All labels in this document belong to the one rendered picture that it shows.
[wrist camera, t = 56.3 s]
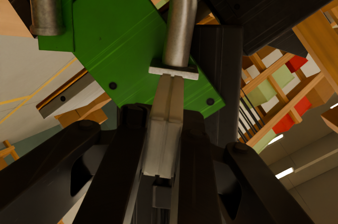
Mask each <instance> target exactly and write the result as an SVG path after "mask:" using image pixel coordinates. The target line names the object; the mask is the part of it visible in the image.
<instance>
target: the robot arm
mask: <svg viewBox="0 0 338 224"><path fill-rule="evenodd" d="M141 173H143V175H148V176H155V175H160V176H159V177H161V178H168V179H171V177H173V182H172V188H171V195H172V199H171V212H170V224H222V219H221V213H222V215H223V218H224V220H225V222H226V224H315V223H314V222H313V220H312V219H311V218H310V217H309V216H308V214H307V213H306V212H305V211H304V209H303V208H302V207H301V206H300V205H299V203H298V202H297V201H296V200H295V198H294V197H293V196H292V195H291V194H290V192H289V191H288V190H287V189H286V187H285V186H284V185H283V184H282V183H281V181H280V180H279V179H278V178H277V177H276V175H275V174H274V173H273V172H272V171H271V169H270V168H269V167H268V166H267V164H266V163H265V162H264V161H263V160H262V158H261V157H260V156H259V155H258V153H257V152H256V151H255V150H254V149H253V148H252V147H250V146H249V145H247V144H245V143H242V142H229V143H227V144H226V146H225V148H221V147H219V146H216V145H214V144H212V143H211V142H210V137H209V135H208V134H207V133H206V132H205V125H204V117H203V115H202V114H201V113H200V112H199V111H194V110H188V109H184V78H183V77H182V76H178V75H175V76H171V74H165V73H163V74H162V75H160V79H159V82H158V86H157V90H156V93H155V97H154V100H153V104H152V105H150V104H144V103H137V102H136V103H135V104H133V103H131V104H125V105H123V106H121V108H120V119H119V125H118V127H117V128H116V129H114V130H101V125H100V124H99V123H97V122H95V121H90V120H80V121H76V122H73V123H72V124H70V125H69V126H67V127H66V128H64V129H63V130H61V131H60V132H58V133H57V134H55V135H54V136H52V137H51V138H49V139H48V140H46V141H45V142H43V143H42V144H40V145H39V146H37V147H35V148H34V149H32V150H31V151H29V152H28V153H26V154H25V155H23V156H22V157H20V158H19V159H17V160H16V161H14V162H13V163H11V164H10V165H8V166H7V167H5V168H4V169H2V170H1V171H0V224H58V222H59V221H60V220H61V219H62V218H63V217H64V216H65V215H66V214H67V213H68V211H69V210H70V209H71V208H72V207H73V206H74V205H75V204H76V203H77V201H78V200H79V199H80V198H81V197H82V196H83V195H84V194H85V193H86V192H87V193H86V195H85V197H84V199H83V201H82V203H81V205H80V207H79V210H78V212H77V214H76V216H75V218H74V220H73V222H72V224H130V223H131V219H132V214H133V210H134V206H135V201H136V196H137V192H138V187H139V183H140V179H141Z"/></svg>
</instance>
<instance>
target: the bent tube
mask: <svg viewBox="0 0 338 224"><path fill-rule="evenodd" d="M197 4H198V0H170V5H169V10H168V18H167V25H166V33H165V40H164V47H163V55H162V60H158V59H152V61H151V63H150V66H149V70H148V73H153V74H160V75H162V74H163V73H165V74H171V76H175V75H178V76H182V77H183V78H187V79H194V80H198V77H199V72H198V67H197V65H193V64H188V61H189V55H190V49H191V43H192V37H193V31H194V24H195V18H196V12H197Z"/></svg>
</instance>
